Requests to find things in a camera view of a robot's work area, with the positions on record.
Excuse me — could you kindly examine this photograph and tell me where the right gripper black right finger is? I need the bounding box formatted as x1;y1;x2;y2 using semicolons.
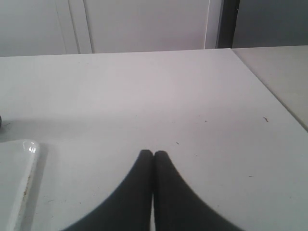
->
153;151;240;231

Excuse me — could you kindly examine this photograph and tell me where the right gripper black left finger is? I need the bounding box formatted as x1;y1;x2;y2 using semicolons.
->
66;150;154;231

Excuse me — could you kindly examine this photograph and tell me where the white plastic tray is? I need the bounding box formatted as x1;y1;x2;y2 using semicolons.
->
0;140;40;231

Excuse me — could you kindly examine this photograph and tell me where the black post in background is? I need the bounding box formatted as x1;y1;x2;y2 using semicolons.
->
216;0;240;49

